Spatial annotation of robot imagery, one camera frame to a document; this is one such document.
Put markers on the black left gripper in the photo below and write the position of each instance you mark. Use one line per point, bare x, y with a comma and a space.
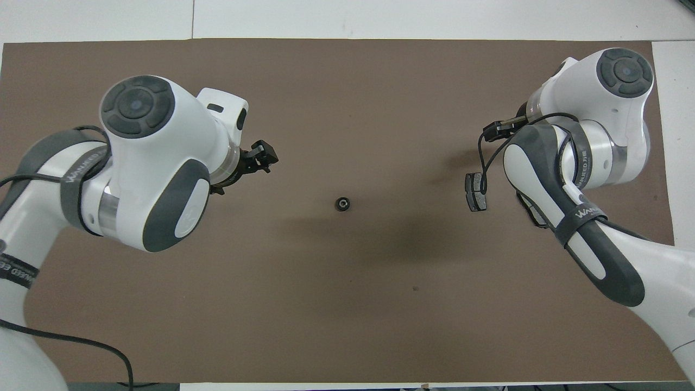
244, 163

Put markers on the short grey brake pad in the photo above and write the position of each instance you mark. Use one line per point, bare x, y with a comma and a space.
475, 198

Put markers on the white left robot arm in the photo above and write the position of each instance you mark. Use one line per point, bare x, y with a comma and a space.
163, 136

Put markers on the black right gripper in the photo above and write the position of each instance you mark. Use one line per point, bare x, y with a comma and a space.
517, 123

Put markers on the long grey brake pad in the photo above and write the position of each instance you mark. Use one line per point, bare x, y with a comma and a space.
531, 213

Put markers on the large brown table mat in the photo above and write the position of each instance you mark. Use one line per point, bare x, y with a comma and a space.
380, 81

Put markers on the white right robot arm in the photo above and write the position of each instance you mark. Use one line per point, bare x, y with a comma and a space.
624, 73

